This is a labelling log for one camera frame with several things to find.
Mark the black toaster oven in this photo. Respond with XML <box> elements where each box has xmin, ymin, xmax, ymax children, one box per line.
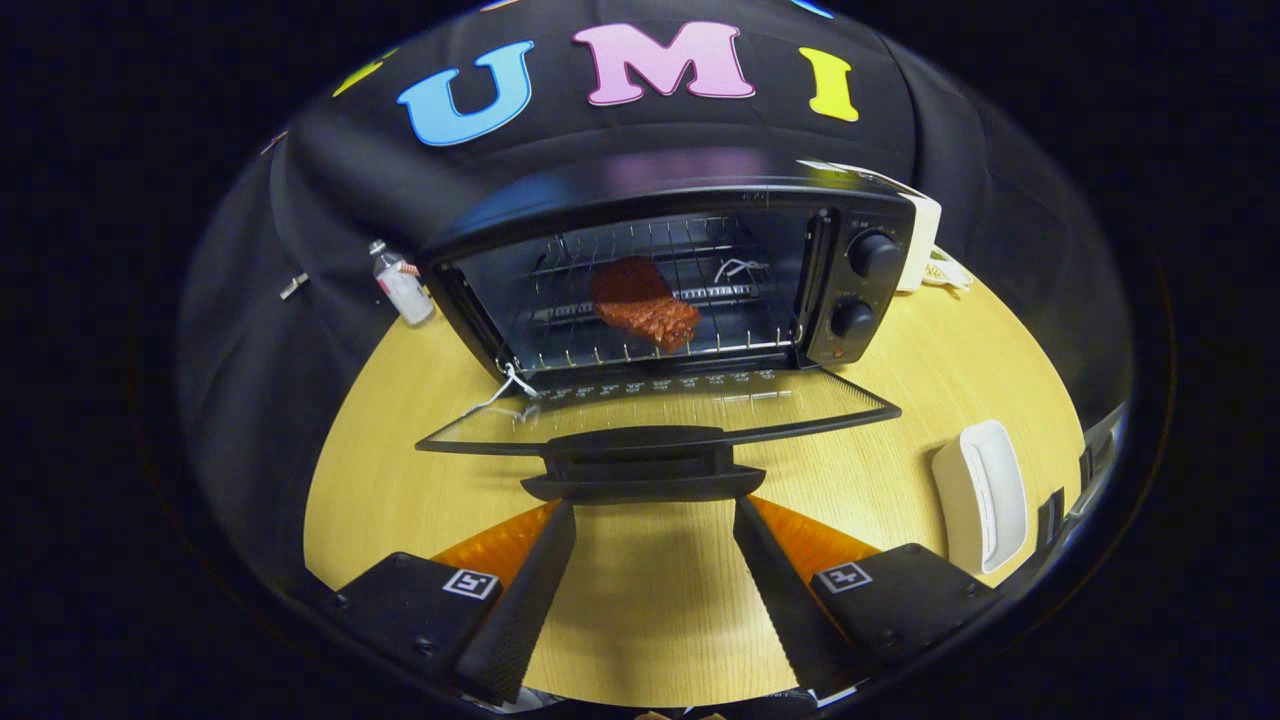
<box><xmin>415</xmin><ymin>165</ymin><xmax>918</xmax><ymax>503</ymax></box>

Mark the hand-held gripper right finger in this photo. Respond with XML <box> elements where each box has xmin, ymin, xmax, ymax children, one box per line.
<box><xmin>733</xmin><ymin>495</ymin><xmax>1001</xmax><ymax>701</ymax></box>

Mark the white rectangular plate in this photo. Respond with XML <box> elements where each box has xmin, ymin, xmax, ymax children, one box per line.
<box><xmin>932</xmin><ymin>420</ymin><xmax>1029</xmax><ymax>576</ymax></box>

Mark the white toaster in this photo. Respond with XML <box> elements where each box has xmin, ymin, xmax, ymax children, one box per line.
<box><xmin>800</xmin><ymin>160</ymin><xmax>944</xmax><ymax>293</ymax></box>

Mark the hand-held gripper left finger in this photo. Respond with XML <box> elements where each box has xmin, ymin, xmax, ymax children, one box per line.
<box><xmin>330</xmin><ymin>500</ymin><xmax>578</xmax><ymax>704</ymax></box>

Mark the clear plastic bottle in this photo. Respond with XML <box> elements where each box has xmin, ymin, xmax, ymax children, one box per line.
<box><xmin>368</xmin><ymin>240</ymin><xmax>436</xmax><ymax>326</ymax></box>

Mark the white sectioned dish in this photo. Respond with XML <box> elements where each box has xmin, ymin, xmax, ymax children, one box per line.
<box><xmin>925</xmin><ymin>248</ymin><xmax>976</xmax><ymax>291</ymax></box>

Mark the brown grilled steak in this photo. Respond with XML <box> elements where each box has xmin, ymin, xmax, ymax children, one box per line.
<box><xmin>590</xmin><ymin>256</ymin><xmax>702</xmax><ymax>353</ymax></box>

